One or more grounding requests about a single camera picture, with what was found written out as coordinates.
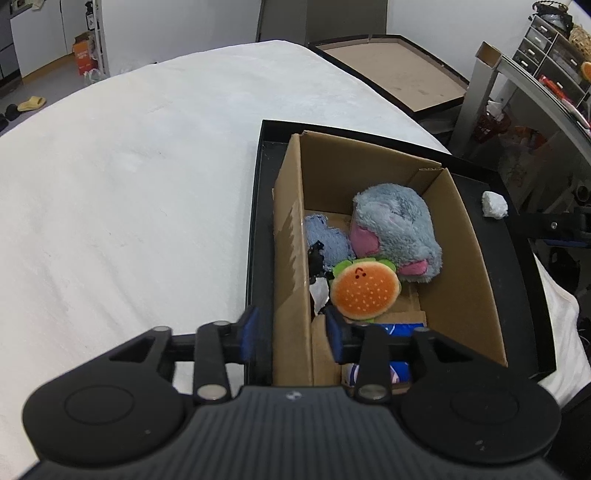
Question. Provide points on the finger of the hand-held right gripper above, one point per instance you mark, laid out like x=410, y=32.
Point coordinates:
x=554, y=225

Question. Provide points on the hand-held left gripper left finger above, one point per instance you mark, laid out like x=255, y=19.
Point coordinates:
x=249, y=334

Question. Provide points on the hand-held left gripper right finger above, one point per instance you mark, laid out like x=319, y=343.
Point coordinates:
x=334, y=339

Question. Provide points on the burger plush toy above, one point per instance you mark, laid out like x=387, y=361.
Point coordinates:
x=364, y=290

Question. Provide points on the blue packet with pink print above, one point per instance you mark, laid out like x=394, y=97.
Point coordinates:
x=406, y=328

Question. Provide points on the black plush with white tag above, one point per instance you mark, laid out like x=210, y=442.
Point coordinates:
x=317, y=265

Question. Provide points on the light blue fluffy cloth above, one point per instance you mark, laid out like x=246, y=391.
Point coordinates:
x=330, y=240

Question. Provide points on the cardboard box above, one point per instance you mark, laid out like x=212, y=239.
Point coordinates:
x=461, y=277

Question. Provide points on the grey fluffy plush toy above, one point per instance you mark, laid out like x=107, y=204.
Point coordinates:
x=397, y=221

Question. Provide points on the black tray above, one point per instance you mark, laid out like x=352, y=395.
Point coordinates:
x=517, y=258

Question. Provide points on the white crumpled wad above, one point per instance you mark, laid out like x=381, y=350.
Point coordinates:
x=494, y=205

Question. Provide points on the red mesh basket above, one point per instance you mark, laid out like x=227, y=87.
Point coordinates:
x=493, y=124

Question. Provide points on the red stick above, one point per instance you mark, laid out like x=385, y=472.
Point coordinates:
x=561, y=94

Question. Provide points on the grey desk with black top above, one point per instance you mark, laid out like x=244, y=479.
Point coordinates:
x=521, y=92

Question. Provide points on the orange round plush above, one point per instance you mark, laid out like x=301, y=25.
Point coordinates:
x=586, y=73

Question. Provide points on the grey drawer organizer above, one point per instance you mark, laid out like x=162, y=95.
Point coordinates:
x=549, y=55

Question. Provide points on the wicker basket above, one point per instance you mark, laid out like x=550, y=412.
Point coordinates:
x=581, y=34

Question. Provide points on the black ornament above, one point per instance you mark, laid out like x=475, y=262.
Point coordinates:
x=551, y=8

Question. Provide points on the black-framed brown board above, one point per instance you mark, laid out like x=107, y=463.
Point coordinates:
x=397, y=74

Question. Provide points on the grey chair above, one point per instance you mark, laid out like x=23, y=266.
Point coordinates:
x=323, y=18

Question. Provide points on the yellow slipper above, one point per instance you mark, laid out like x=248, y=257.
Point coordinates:
x=31, y=103

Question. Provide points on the orange carton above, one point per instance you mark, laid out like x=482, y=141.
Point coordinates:
x=85, y=55

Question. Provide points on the white narrow rack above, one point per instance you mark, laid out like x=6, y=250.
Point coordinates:
x=94, y=32

